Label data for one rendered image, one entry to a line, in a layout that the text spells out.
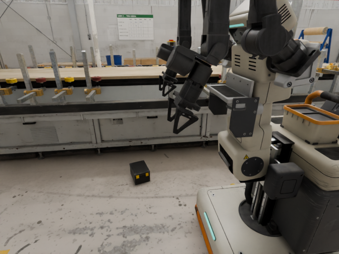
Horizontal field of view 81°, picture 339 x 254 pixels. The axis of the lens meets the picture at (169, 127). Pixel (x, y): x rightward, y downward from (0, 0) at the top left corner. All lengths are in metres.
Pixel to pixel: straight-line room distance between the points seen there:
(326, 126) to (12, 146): 2.72
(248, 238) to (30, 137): 2.26
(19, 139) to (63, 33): 7.18
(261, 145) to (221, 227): 0.56
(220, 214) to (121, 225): 0.73
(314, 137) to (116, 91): 1.70
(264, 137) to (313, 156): 0.21
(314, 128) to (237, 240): 0.67
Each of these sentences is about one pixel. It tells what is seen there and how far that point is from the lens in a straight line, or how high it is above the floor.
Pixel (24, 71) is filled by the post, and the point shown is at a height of 0.99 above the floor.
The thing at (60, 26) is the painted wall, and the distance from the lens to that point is 9.49.
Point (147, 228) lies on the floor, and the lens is 1.60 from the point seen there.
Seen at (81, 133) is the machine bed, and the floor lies 0.28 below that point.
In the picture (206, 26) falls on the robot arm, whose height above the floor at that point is 1.27.
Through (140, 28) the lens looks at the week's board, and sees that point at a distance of 8.98.
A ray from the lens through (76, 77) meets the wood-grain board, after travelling 2.16.
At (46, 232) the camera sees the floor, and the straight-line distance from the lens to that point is 1.79.
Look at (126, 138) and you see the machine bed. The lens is 2.35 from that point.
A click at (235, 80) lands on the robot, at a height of 1.08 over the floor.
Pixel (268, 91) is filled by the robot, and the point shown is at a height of 1.05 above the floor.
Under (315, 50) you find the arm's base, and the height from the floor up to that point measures 1.21.
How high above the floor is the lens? 1.24
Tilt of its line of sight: 24 degrees down
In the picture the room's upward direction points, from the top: straight up
